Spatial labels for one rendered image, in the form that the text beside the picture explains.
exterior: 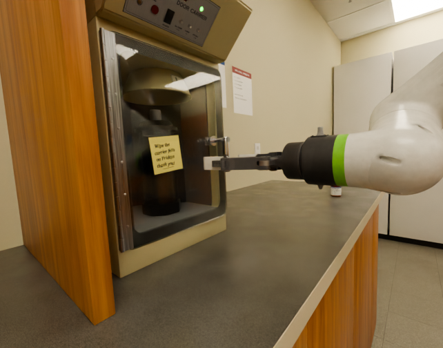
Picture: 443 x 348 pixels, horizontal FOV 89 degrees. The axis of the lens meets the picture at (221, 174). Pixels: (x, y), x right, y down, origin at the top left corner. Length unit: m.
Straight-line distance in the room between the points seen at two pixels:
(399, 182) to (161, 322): 0.39
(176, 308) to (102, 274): 0.12
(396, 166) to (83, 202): 0.43
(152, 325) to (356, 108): 3.23
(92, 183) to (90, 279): 0.13
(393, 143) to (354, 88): 3.03
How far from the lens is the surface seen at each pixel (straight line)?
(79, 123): 0.35
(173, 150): 0.52
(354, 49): 4.02
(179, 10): 0.55
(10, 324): 0.49
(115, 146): 0.45
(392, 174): 0.40
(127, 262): 0.51
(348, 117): 3.38
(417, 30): 3.97
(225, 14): 0.62
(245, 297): 0.41
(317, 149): 0.43
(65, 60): 0.37
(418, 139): 0.41
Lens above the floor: 1.17
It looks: 6 degrees down
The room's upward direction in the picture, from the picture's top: 3 degrees counter-clockwise
